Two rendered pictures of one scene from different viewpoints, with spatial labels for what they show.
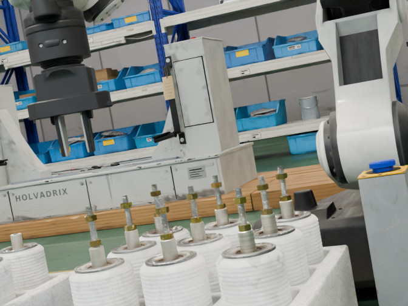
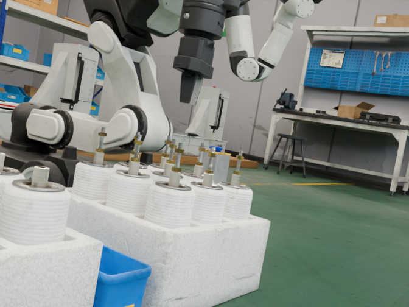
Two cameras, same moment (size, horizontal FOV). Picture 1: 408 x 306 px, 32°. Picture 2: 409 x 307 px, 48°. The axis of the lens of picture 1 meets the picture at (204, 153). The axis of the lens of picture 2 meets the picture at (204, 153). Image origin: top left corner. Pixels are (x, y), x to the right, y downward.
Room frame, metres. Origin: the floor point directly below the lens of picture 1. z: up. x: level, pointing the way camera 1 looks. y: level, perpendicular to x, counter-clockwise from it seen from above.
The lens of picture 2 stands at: (0.76, 1.06, 0.38)
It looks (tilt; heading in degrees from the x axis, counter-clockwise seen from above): 3 degrees down; 285
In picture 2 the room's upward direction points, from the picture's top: 10 degrees clockwise
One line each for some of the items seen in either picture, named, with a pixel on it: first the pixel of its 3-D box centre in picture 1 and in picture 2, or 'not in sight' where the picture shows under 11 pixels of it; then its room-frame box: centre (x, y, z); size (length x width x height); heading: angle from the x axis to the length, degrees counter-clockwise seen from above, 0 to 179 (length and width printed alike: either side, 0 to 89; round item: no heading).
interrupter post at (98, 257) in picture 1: (98, 257); (174, 179); (1.05, 0.18, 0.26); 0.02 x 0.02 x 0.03
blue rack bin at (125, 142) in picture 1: (120, 139); not in sight; (6.55, 0.74, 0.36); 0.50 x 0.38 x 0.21; 160
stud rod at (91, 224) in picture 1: (93, 231); (178, 160); (1.05, 0.18, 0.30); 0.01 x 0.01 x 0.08
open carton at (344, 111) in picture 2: not in sight; (352, 111); (0.56, -4.75, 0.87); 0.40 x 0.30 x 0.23; 146
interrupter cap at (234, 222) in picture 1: (223, 224); (132, 165); (1.23, -0.01, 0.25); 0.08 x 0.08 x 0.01
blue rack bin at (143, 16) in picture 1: (141, 20); not in sight; (6.39, 0.34, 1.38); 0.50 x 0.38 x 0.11; 161
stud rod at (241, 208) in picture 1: (242, 215); (238, 165); (0.96, -0.04, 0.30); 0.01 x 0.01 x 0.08
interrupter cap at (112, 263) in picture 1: (99, 266); (173, 186); (1.05, 0.18, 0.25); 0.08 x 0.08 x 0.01
